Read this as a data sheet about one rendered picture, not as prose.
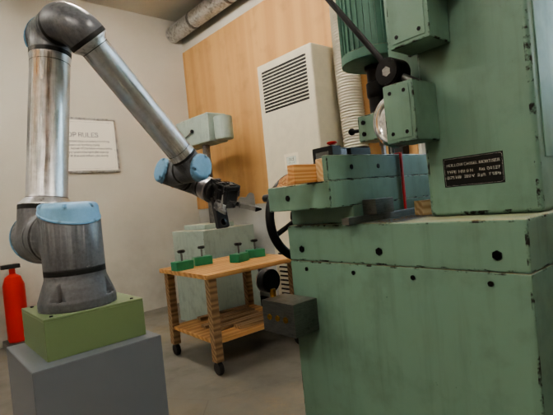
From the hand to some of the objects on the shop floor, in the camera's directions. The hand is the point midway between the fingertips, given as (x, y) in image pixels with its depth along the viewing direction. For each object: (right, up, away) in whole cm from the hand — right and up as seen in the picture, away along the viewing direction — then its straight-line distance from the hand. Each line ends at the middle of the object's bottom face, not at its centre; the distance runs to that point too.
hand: (244, 213), depth 145 cm
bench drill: (-31, -84, +197) cm, 217 cm away
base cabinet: (+56, -79, -38) cm, 104 cm away
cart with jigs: (-12, -84, +115) cm, 143 cm away
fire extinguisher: (-175, -99, +167) cm, 261 cm away
